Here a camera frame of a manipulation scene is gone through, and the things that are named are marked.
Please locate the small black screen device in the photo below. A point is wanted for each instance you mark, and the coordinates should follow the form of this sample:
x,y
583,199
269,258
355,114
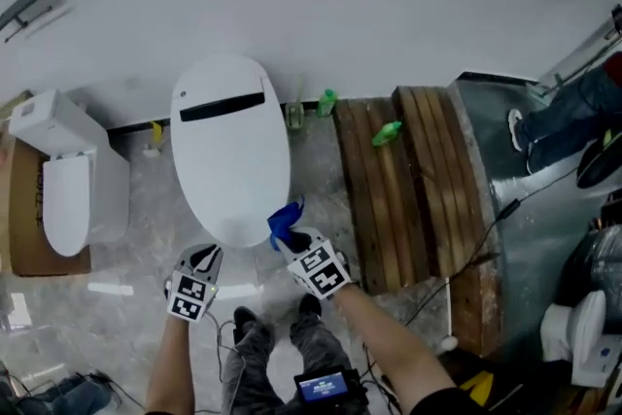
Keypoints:
x,y
323,386

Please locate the green detergent bottle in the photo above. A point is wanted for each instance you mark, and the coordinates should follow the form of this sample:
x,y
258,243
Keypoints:
x,y
327,104
387,133

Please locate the blue cleaning cloth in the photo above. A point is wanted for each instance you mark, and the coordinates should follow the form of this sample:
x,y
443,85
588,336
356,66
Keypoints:
x,y
282,216

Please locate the person's right forearm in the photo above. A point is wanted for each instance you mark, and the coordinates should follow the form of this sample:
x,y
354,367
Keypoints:
x,y
389,350

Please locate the white toilet lid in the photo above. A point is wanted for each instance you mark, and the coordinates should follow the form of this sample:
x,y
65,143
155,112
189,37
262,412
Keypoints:
x,y
228,170

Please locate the white toilet bowl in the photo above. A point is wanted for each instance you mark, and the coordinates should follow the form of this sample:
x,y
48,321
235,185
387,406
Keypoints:
x,y
578,335

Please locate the person's left hand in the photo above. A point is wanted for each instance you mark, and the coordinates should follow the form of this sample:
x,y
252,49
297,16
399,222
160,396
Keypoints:
x,y
168,287

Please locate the person's left forearm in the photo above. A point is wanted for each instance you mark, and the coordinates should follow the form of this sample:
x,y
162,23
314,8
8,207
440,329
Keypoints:
x,y
172,364

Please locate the white smart toilet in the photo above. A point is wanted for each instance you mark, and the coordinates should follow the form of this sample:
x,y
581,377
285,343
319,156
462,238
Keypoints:
x,y
218,68

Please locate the person's black shirt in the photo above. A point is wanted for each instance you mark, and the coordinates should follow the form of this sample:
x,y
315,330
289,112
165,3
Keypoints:
x,y
447,403

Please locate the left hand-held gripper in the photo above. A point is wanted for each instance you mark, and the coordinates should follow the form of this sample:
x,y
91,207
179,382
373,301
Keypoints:
x,y
187,301

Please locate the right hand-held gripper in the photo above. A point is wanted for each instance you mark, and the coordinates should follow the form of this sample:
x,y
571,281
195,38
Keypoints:
x,y
323,279

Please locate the white tank toilet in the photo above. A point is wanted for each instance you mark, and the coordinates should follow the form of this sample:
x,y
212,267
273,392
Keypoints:
x,y
68,189

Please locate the person's right leg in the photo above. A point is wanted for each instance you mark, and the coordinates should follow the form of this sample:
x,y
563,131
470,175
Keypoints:
x,y
316,335

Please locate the black wall shelf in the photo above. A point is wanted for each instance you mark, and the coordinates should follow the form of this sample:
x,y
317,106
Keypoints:
x,y
26,5

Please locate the wooden plank platform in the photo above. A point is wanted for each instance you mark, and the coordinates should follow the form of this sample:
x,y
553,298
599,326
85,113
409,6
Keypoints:
x,y
379,209

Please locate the plastic wrapped grey bundle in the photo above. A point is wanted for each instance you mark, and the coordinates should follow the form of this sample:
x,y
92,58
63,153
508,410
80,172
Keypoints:
x,y
602,262

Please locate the person's left leg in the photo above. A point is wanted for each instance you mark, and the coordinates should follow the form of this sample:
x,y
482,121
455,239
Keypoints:
x,y
248,355

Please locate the person's right hand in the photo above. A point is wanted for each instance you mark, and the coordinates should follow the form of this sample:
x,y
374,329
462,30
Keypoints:
x,y
347,267

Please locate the brown cardboard box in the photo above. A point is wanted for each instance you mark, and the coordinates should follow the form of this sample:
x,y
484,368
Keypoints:
x,y
24,209

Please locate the person's leg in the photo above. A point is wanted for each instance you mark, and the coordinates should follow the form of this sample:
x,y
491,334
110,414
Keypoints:
x,y
316,335
248,355

